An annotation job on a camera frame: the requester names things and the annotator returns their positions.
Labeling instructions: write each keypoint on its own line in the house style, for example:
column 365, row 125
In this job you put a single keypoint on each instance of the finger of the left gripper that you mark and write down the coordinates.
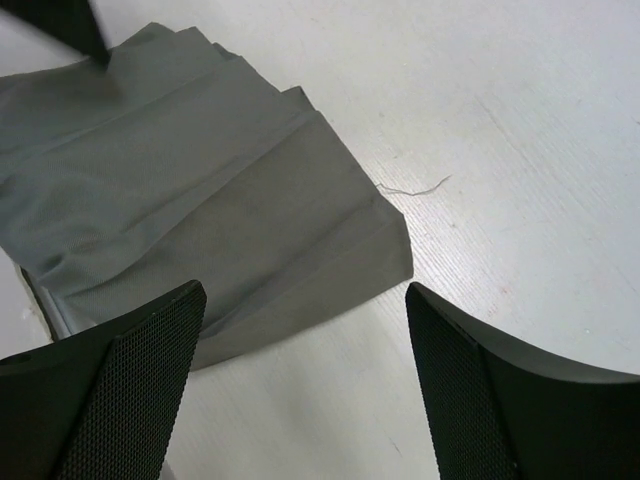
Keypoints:
column 70, row 22

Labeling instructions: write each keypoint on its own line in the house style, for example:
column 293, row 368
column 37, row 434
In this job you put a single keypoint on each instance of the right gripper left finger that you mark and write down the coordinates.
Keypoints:
column 101, row 404

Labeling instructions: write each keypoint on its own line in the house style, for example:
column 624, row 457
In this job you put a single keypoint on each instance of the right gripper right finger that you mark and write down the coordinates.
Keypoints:
column 500, row 408

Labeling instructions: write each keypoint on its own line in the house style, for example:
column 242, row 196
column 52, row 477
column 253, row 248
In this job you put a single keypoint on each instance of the grey pleated skirt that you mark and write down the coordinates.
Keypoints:
column 181, row 162

